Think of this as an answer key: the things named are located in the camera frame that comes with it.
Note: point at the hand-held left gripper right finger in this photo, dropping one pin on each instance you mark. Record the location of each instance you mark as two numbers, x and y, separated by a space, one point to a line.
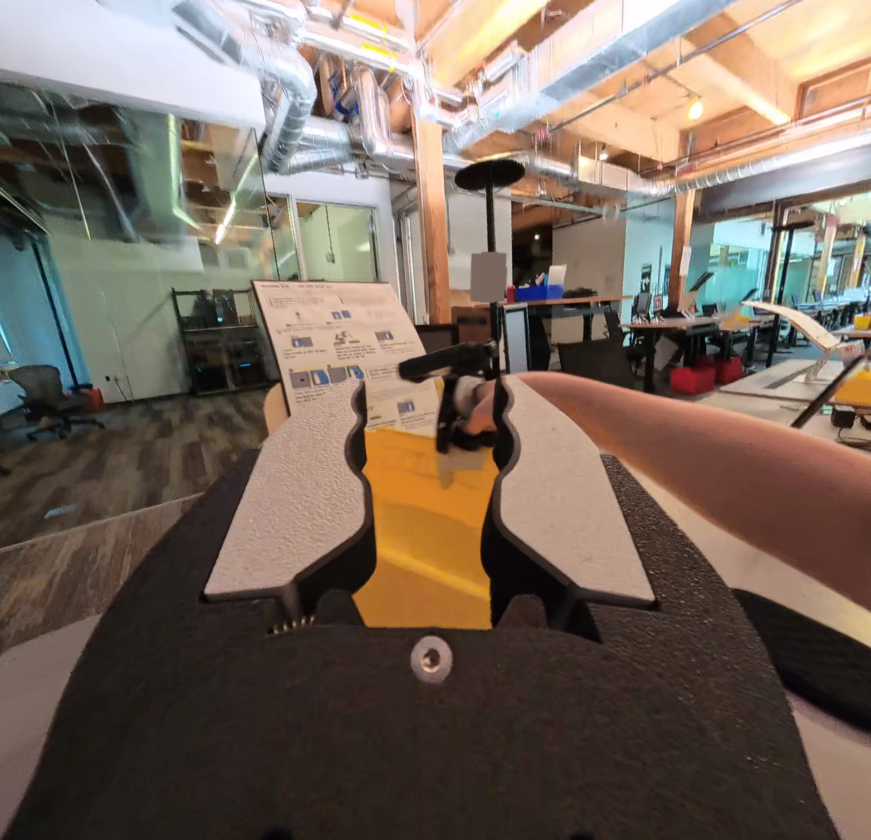
572 514

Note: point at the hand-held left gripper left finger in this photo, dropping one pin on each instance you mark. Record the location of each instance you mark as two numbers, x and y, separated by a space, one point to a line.
293 514

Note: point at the yellow plastic bin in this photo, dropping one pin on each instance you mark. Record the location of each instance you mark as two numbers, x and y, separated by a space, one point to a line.
422 541

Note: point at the person's right forearm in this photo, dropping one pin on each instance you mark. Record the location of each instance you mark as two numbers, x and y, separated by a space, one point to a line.
708 459

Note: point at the person's right hand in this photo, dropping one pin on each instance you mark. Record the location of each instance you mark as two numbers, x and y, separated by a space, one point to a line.
479 402

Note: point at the wooden edged instruction board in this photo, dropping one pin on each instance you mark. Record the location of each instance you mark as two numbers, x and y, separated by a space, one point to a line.
327 337

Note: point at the wooden column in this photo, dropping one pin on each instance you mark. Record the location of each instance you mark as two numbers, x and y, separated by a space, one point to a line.
433 214

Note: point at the black shelf unit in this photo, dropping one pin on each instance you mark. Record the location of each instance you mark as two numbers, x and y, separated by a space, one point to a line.
218 364

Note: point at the red storage boxes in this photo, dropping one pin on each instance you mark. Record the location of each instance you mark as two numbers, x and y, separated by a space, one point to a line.
701 375

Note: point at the black floor lamp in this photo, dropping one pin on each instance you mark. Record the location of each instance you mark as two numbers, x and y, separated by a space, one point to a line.
490 173

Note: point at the black office chair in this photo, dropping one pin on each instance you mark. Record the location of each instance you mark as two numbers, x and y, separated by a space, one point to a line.
48 391

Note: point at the black textured pad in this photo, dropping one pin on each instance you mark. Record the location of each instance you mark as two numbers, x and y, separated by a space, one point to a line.
817 650

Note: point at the silver ceiling duct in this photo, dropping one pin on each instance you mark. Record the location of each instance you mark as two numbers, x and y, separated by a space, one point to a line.
272 71

